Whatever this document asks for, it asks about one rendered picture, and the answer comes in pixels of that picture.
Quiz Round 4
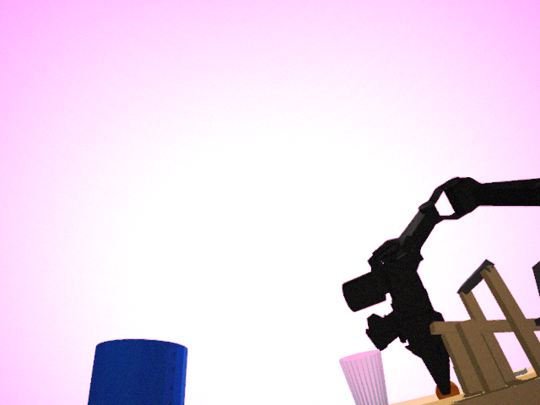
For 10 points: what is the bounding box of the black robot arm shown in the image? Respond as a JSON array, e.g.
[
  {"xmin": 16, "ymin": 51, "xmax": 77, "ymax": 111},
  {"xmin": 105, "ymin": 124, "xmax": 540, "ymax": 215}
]
[{"xmin": 342, "ymin": 177, "xmax": 540, "ymax": 351}]

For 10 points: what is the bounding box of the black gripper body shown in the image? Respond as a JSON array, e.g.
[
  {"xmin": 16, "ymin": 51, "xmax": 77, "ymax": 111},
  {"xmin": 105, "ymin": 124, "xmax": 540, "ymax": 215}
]
[{"xmin": 391, "ymin": 285, "xmax": 445, "ymax": 345}]

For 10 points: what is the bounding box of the orange ball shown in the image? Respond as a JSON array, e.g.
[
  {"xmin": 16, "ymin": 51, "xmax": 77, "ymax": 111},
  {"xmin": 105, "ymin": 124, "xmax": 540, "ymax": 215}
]
[{"xmin": 435, "ymin": 381, "xmax": 460, "ymax": 400}]

